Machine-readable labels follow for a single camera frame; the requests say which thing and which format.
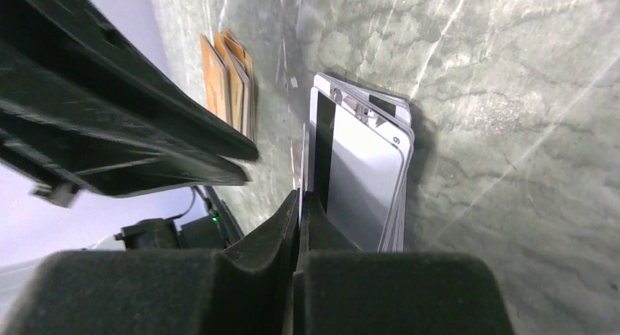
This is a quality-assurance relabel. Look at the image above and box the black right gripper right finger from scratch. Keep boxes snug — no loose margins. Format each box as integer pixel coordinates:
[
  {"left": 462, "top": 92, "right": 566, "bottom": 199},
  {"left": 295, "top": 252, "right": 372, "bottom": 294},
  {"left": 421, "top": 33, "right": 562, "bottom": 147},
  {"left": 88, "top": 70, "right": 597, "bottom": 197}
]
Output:
[{"left": 292, "top": 192, "right": 514, "bottom": 334}]

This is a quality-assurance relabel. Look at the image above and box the gold card stack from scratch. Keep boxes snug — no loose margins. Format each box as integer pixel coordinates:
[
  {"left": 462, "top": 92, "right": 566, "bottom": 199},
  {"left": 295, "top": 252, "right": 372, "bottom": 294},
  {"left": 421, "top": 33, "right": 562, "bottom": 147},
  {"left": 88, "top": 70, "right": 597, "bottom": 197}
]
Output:
[{"left": 199, "top": 31, "right": 257, "bottom": 142}]

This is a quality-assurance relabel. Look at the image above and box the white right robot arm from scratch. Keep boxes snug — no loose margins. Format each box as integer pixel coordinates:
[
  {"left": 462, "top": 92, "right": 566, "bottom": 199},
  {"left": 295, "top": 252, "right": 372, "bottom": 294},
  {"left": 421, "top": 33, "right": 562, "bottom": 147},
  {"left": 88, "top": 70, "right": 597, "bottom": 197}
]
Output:
[{"left": 1, "top": 190, "right": 514, "bottom": 334}]

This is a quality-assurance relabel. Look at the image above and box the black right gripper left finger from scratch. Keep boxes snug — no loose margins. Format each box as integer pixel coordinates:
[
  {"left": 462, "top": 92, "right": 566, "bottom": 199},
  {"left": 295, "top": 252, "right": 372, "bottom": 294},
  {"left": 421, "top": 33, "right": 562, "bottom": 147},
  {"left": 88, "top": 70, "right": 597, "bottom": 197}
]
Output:
[{"left": 1, "top": 191, "right": 299, "bottom": 334}]

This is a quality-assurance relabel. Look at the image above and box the white card stack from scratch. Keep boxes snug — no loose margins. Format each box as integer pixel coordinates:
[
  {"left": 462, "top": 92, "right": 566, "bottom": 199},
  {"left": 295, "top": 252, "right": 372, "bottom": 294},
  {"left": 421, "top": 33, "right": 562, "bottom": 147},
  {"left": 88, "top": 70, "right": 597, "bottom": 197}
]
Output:
[{"left": 304, "top": 72, "right": 415, "bottom": 252}]

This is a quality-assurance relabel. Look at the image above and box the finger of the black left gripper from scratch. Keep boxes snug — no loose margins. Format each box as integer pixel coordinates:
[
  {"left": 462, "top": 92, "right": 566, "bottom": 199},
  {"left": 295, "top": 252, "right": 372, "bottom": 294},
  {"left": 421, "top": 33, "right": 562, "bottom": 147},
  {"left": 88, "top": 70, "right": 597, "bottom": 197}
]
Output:
[
  {"left": 1, "top": 44, "right": 249, "bottom": 197},
  {"left": 1, "top": 0, "right": 259, "bottom": 161}
]

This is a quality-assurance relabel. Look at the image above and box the white credit card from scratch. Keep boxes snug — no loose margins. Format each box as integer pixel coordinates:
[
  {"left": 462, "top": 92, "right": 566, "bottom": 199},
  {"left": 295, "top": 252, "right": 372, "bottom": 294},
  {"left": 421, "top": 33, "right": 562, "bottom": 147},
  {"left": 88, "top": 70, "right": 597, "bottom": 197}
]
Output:
[{"left": 298, "top": 123, "right": 308, "bottom": 224}]

